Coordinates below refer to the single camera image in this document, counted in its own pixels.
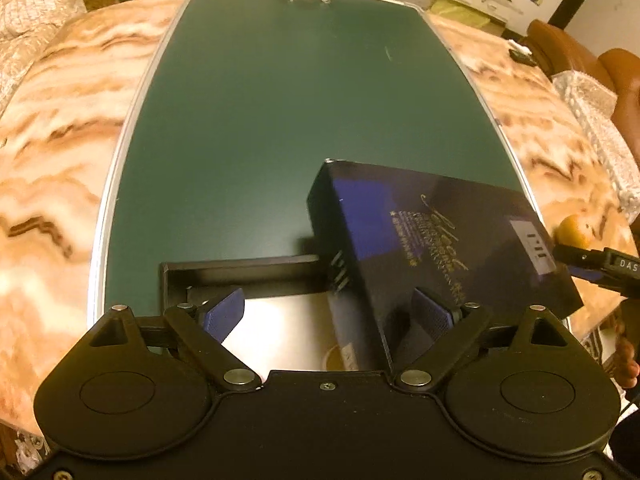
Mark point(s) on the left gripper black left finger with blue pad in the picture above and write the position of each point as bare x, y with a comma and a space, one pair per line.
200, 332

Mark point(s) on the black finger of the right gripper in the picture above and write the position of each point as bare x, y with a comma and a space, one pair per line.
607, 268

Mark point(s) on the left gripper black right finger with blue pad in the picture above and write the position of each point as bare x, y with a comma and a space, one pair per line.
453, 329

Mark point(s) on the dark blue box lid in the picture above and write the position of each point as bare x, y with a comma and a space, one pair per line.
462, 241

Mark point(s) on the round tin red label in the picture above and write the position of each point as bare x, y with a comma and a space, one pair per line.
340, 358

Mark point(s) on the small dark object on table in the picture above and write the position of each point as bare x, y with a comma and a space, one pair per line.
522, 58

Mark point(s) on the orange fruit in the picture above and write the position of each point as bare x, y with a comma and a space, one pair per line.
574, 230

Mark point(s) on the black open box base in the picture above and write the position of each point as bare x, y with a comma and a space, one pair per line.
296, 309

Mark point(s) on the brown leather chair right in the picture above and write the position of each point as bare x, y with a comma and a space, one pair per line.
555, 51

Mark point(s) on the green desk mat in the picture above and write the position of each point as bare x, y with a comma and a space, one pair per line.
245, 102

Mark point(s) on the white lace sofa cover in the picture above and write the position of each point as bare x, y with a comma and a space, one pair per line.
27, 27

